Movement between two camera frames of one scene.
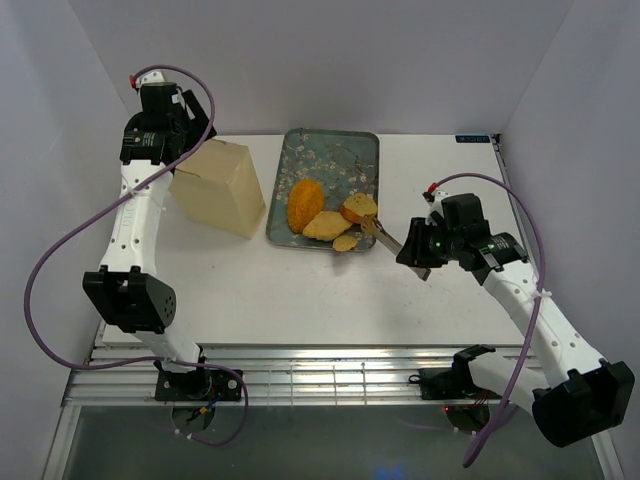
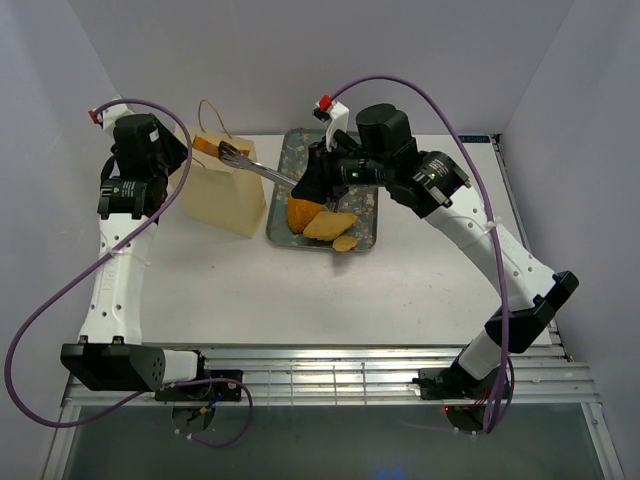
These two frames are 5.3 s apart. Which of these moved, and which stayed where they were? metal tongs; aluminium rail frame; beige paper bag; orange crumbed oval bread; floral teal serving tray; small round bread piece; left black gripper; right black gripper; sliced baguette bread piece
Moved: metal tongs; sliced baguette bread piece; right black gripper; left black gripper
Stayed: orange crumbed oval bread; aluminium rail frame; floral teal serving tray; beige paper bag; small round bread piece
